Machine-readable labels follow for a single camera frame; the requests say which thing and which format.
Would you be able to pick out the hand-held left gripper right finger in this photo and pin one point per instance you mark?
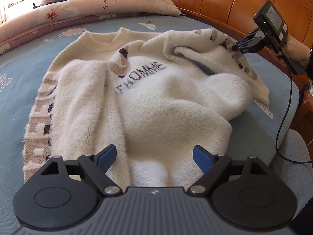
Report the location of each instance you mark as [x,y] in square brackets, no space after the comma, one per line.
[203,158]

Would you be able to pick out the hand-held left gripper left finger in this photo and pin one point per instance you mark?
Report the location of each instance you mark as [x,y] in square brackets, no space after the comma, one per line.
[107,158]

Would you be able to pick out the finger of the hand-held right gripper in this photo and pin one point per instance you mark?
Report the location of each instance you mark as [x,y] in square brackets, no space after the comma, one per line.
[244,41]
[238,49]

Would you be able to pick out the cream fuzzy knit sweater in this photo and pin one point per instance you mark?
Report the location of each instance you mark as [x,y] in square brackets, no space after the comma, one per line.
[159,107]

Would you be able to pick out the person's right hand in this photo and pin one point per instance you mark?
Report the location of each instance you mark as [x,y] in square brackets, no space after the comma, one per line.
[297,51]

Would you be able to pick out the wooden headboard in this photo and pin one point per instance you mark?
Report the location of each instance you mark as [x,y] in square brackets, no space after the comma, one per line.
[220,0]

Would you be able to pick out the wooden nightstand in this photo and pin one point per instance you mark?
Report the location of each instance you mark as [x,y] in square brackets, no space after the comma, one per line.
[304,112]

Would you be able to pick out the blue floral bed sheet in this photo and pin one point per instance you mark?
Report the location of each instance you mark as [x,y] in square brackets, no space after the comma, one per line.
[14,78]

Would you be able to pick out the pink floral folded quilt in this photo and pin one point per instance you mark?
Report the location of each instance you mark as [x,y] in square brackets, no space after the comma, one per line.
[73,7]

